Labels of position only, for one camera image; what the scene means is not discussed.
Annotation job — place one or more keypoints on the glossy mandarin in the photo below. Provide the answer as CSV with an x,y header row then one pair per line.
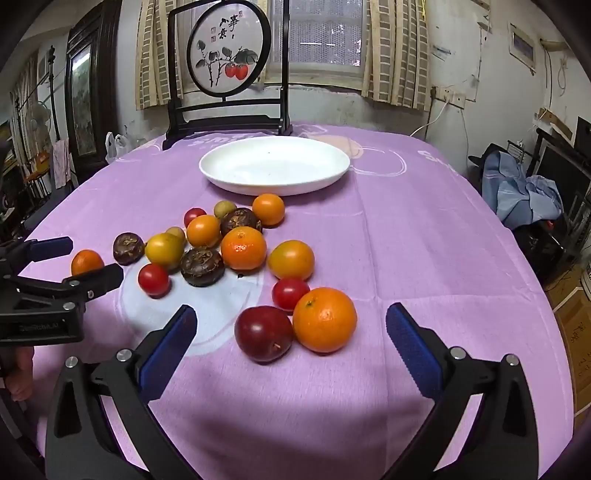
x,y
243,248

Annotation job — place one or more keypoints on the window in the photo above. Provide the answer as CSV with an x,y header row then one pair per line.
x,y
323,37

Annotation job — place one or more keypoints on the white wall socket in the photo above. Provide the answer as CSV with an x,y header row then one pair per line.
x,y
455,98

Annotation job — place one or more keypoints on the white plastic bag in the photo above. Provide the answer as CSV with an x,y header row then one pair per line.
x,y
117,147

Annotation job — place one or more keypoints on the person's left hand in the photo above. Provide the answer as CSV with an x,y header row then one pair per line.
x,y
21,374

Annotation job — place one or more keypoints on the pink hanging cloth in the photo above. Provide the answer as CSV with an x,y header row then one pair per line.
x,y
60,161

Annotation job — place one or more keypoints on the large orange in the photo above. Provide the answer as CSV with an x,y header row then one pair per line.
x,y
324,319

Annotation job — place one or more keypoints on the dark red plum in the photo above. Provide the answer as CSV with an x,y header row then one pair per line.
x,y
264,333

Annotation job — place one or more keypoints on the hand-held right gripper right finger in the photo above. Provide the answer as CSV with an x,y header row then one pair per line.
x,y
413,350

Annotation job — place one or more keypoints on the beige checked curtain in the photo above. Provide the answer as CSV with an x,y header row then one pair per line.
x,y
152,55
397,55

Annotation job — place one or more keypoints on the tan longan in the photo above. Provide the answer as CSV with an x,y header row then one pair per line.
x,y
225,209
175,230

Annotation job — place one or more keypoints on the white framed wall vent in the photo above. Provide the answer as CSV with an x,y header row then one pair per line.
x,y
522,45

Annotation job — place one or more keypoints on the white oval plate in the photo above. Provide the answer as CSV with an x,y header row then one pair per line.
x,y
272,166

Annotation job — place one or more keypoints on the blue cloth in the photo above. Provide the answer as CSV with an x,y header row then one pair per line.
x,y
526,194

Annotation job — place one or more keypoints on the yellow-green tomato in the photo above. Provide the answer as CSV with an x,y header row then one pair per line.
x,y
164,249

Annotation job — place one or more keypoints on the orange tomato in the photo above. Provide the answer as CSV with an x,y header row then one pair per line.
x,y
203,230

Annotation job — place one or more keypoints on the dark brown water chestnut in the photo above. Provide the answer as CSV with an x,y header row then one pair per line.
x,y
129,249
240,217
202,266

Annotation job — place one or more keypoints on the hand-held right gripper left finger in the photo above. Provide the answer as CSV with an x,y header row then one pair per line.
x,y
168,350

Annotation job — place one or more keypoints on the dark wooden framed panel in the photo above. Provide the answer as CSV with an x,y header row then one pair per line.
x,y
83,101

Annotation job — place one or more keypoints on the small orange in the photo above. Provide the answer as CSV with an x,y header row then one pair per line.
x,y
87,262
268,209

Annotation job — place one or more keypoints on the black chair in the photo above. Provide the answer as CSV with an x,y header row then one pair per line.
x,y
489,151

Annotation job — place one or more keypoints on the purple printed tablecloth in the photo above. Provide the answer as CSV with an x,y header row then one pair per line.
x,y
392,240

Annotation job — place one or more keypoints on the cardboard box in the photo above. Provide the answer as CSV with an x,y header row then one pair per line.
x,y
572,332

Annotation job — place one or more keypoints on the red cherry tomato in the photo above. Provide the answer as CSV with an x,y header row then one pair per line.
x,y
290,294
153,279
194,216

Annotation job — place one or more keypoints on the orange-yellow tomato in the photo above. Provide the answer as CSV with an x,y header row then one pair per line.
x,y
291,261

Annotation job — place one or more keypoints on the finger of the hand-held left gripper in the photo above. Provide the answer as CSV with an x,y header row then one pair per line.
x,y
99,279
48,248

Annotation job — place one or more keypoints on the black monitor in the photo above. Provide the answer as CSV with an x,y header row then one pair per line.
x,y
561,170

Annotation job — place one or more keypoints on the round painted screen black stand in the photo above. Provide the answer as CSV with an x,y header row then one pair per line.
x,y
226,41

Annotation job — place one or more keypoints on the standing fan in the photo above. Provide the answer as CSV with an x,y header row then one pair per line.
x,y
37,122

